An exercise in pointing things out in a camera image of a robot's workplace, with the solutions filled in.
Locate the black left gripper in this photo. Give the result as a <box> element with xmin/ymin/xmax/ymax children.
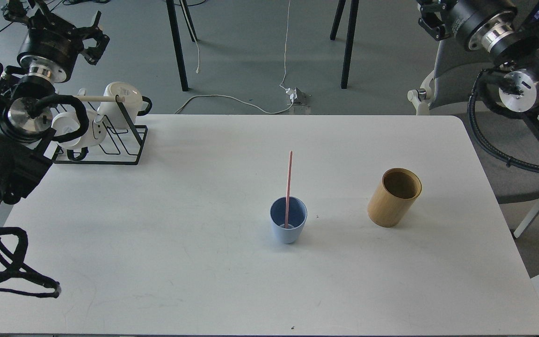
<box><xmin>2</xmin><ymin>0</ymin><xmax>110</xmax><ymax>71</ymax></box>

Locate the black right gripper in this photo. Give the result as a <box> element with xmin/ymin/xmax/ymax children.
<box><xmin>417</xmin><ymin>0</ymin><xmax>518</xmax><ymax>52</ymax></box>

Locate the blue cup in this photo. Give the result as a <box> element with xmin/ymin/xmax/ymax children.
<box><xmin>269</xmin><ymin>196</ymin><xmax>308</xmax><ymax>244</ymax></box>

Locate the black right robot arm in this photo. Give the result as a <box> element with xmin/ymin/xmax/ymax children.
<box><xmin>418</xmin><ymin>0</ymin><xmax>539</xmax><ymax>173</ymax></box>

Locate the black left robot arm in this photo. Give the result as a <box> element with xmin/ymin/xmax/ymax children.
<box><xmin>0</xmin><ymin>0</ymin><xmax>109</xmax><ymax>298</ymax></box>

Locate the grey office chair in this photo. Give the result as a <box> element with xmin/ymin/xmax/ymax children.
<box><xmin>407</xmin><ymin>39</ymin><xmax>539</xmax><ymax>238</ymax></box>

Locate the white mug front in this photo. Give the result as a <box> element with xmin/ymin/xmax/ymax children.
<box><xmin>51</xmin><ymin>110</ymin><xmax>108</xmax><ymax>151</ymax></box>

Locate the white mug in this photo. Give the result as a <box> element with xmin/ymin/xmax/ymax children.
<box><xmin>51</xmin><ymin>110</ymin><xmax>108</xmax><ymax>151</ymax></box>
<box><xmin>97</xmin><ymin>82</ymin><xmax>153</xmax><ymax>130</ymax></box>

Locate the black table leg right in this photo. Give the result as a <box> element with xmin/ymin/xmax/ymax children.
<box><xmin>329</xmin><ymin>0</ymin><xmax>359</xmax><ymax>89</ymax></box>

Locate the black table leg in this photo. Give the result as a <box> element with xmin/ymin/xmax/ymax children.
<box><xmin>329</xmin><ymin>0</ymin><xmax>359</xmax><ymax>89</ymax></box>
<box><xmin>165</xmin><ymin>0</ymin><xmax>198</xmax><ymax>92</ymax></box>

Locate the white mug rear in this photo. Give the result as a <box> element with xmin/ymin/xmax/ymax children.
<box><xmin>97</xmin><ymin>82</ymin><xmax>153</xmax><ymax>130</ymax></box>

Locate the black table leg left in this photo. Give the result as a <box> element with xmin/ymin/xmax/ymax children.
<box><xmin>165</xmin><ymin>0</ymin><xmax>198</xmax><ymax>92</ymax></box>

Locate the bamboo cylinder holder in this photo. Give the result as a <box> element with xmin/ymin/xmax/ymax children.
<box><xmin>366</xmin><ymin>167</ymin><xmax>422</xmax><ymax>228</ymax></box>

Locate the black wire mug rack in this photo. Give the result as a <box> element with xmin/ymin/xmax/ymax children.
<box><xmin>19</xmin><ymin>89</ymin><xmax>149</xmax><ymax>165</ymax></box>

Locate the white cable with plug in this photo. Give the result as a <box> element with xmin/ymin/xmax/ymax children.
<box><xmin>175</xmin><ymin>0</ymin><xmax>308</xmax><ymax>115</ymax></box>

